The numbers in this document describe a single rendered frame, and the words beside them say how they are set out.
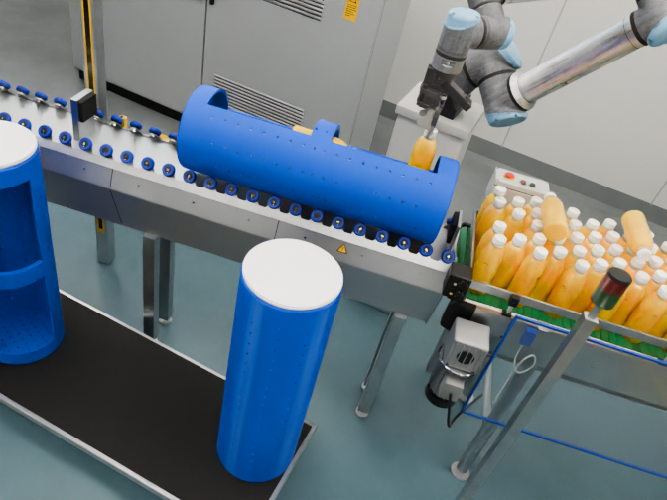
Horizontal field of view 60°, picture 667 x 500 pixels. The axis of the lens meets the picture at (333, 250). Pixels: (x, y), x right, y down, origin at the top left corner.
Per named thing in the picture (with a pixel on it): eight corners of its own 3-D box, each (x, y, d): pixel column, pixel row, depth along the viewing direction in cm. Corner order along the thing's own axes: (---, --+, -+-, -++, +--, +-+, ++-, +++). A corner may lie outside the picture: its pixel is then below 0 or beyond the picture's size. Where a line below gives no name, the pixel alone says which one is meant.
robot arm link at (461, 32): (489, 18, 158) (461, 16, 154) (473, 62, 166) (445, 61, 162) (471, 5, 164) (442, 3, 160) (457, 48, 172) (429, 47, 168)
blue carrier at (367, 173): (207, 146, 214) (213, 71, 197) (435, 215, 210) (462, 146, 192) (173, 182, 192) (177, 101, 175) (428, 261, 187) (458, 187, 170)
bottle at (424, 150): (426, 187, 195) (444, 140, 183) (409, 190, 191) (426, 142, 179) (415, 176, 199) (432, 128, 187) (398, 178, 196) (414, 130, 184)
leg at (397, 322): (356, 405, 255) (394, 306, 216) (369, 409, 255) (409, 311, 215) (353, 415, 251) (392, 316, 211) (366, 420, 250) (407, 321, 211)
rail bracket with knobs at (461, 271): (442, 280, 190) (452, 257, 183) (463, 287, 189) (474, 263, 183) (439, 300, 182) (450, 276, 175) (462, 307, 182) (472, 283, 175)
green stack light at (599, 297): (589, 290, 158) (598, 277, 154) (611, 297, 157) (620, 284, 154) (591, 306, 153) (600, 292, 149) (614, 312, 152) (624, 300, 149)
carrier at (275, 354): (294, 486, 205) (295, 416, 227) (346, 317, 150) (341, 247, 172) (211, 480, 201) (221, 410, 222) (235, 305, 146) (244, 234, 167)
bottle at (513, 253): (498, 296, 188) (521, 252, 177) (481, 283, 192) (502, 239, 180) (510, 287, 193) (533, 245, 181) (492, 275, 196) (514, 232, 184)
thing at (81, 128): (89, 127, 211) (86, 87, 201) (99, 130, 211) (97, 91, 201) (73, 139, 203) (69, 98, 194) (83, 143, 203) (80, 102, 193)
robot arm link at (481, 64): (477, 56, 241) (518, 36, 230) (487, 94, 238) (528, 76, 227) (461, 46, 229) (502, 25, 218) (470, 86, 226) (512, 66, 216)
